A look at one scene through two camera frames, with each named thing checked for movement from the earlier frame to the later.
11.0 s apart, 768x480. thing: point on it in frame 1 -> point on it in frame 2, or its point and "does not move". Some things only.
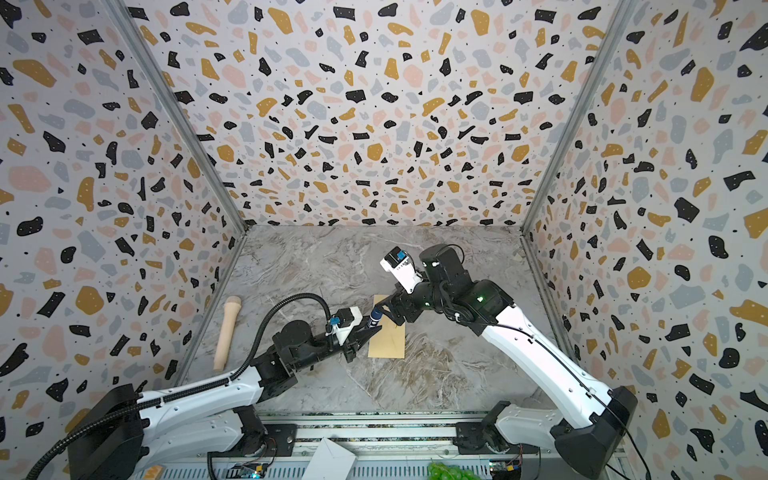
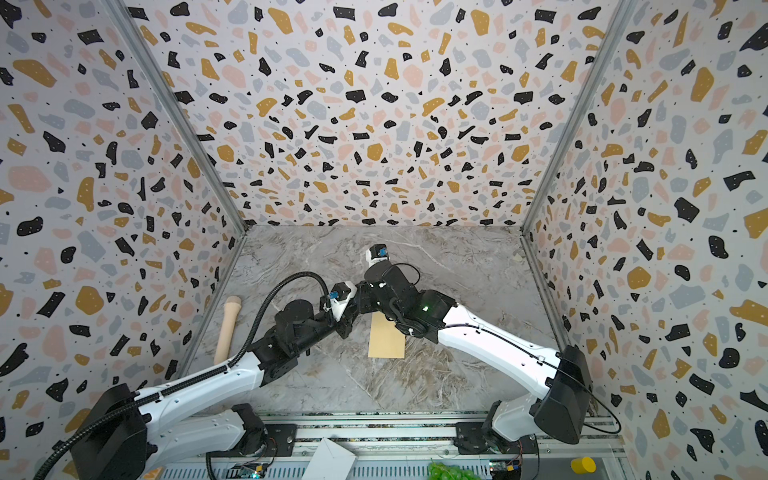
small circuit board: (245, 470) does not move
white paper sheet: (329, 461) does not move
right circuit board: (505, 469) does not move
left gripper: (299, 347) -> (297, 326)
